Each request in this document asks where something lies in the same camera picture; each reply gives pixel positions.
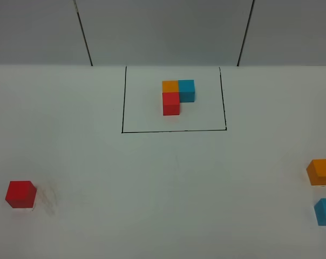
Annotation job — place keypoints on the orange template block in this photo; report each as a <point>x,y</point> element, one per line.
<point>170,86</point>

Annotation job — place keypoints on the blue template block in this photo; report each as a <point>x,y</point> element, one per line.
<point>186,91</point>

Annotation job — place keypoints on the loose blue block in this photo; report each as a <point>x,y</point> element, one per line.
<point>325,212</point>

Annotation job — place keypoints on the red template block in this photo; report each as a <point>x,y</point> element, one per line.
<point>171,103</point>

